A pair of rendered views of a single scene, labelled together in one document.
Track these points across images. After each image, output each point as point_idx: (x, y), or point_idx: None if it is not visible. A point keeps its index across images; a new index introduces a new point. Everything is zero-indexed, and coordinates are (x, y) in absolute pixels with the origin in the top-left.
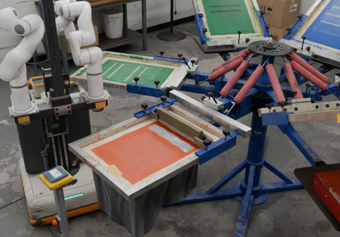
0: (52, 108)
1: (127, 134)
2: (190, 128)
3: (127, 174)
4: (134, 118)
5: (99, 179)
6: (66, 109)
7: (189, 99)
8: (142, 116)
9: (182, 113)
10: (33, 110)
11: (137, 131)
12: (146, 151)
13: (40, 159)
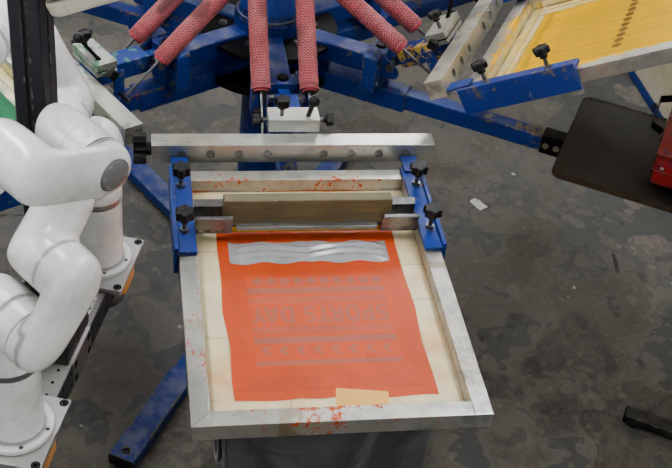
0: (69, 368)
1: (227, 309)
2: (361, 203)
3: (395, 385)
4: (189, 262)
5: (257, 456)
6: (85, 348)
7: (227, 139)
8: (196, 243)
9: (243, 181)
10: (52, 408)
11: (230, 287)
12: (330, 312)
13: None
